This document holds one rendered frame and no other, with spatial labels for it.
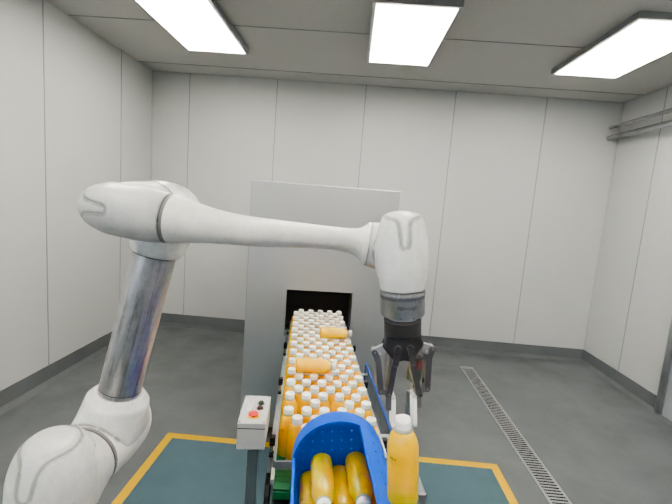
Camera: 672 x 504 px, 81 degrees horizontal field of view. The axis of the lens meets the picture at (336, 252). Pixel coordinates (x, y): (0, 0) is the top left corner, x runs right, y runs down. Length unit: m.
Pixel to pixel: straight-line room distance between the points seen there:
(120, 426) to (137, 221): 0.55
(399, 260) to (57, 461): 0.79
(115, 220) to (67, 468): 0.51
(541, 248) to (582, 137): 1.49
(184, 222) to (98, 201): 0.17
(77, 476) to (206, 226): 0.58
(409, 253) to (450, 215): 4.74
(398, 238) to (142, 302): 0.63
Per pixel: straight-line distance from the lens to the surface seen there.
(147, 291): 1.05
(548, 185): 5.90
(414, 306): 0.78
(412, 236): 0.75
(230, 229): 0.80
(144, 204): 0.84
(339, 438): 1.39
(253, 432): 1.55
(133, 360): 1.12
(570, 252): 6.09
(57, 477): 1.06
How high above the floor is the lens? 1.89
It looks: 7 degrees down
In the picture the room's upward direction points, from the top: 4 degrees clockwise
